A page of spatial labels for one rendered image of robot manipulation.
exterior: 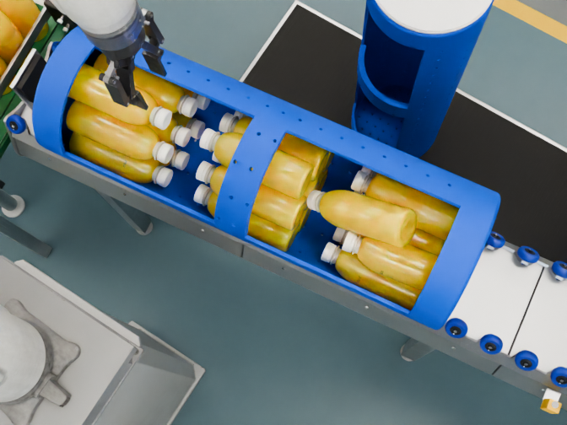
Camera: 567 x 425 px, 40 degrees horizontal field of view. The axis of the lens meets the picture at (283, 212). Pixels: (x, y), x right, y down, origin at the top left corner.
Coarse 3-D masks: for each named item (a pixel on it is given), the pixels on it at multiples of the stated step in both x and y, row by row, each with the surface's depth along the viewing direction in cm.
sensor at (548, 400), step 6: (546, 390) 157; (552, 390) 157; (546, 396) 157; (552, 396) 157; (558, 396) 157; (546, 402) 154; (552, 402) 152; (558, 402) 153; (546, 408) 153; (552, 408) 152; (558, 408) 152
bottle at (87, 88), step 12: (84, 72) 147; (96, 72) 148; (84, 84) 147; (96, 84) 146; (72, 96) 149; (84, 96) 147; (96, 96) 146; (108, 96) 146; (144, 96) 146; (96, 108) 149; (108, 108) 147; (120, 108) 146; (132, 108) 145; (156, 108) 147; (120, 120) 149; (132, 120) 147; (144, 120) 147
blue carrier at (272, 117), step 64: (64, 64) 144; (192, 64) 149; (64, 128) 161; (256, 128) 140; (320, 128) 142; (192, 192) 163; (256, 192) 139; (448, 192) 137; (320, 256) 157; (448, 256) 132
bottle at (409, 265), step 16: (368, 240) 143; (368, 256) 142; (384, 256) 141; (400, 256) 141; (416, 256) 141; (432, 256) 142; (384, 272) 142; (400, 272) 141; (416, 272) 140; (416, 288) 143
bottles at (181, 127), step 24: (192, 96) 158; (192, 120) 163; (72, 144) 157; (96, 144) 156; (120, 168) 156; (144, 168) 155; (264, 240) 152; (288, 240) 150; (336, 240) 157; (432, 240) 146; (336, 264) 150; (360, 264) 147; (384, 288) 147; (408, 288) 146
